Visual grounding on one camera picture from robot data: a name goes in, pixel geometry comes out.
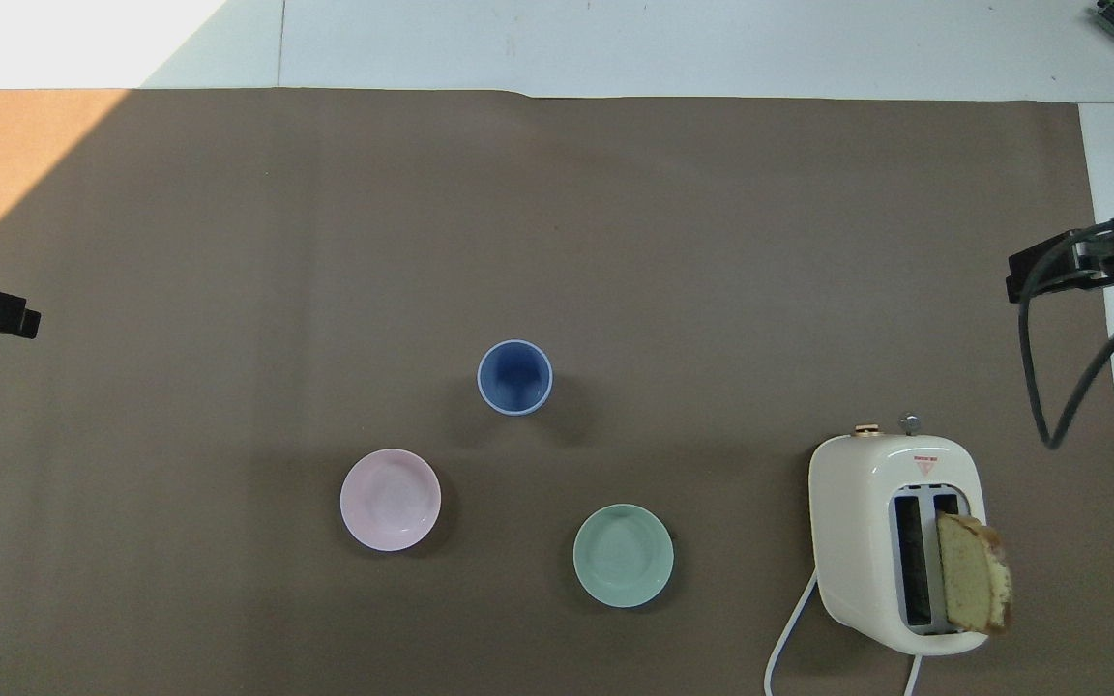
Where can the bread slice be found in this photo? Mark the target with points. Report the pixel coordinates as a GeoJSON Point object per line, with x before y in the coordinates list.
{"type": "Point", "coordinates": [971, 575]}

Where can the cream toaster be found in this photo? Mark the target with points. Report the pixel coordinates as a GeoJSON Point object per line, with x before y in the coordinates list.
{"type": "Point", "coordinates": [852, 541]}

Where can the green plate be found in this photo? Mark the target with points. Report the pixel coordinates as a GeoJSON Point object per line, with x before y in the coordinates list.
{"type": "Point", "coordinates": [623, 556]}

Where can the pink plate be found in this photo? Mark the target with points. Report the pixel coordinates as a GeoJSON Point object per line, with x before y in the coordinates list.
{"type": "Point", "coordinates": [390, 500]}

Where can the blue cup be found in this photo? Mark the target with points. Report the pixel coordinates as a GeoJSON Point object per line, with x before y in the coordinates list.
{"type": "Point", "coordinates": [514, 379]}

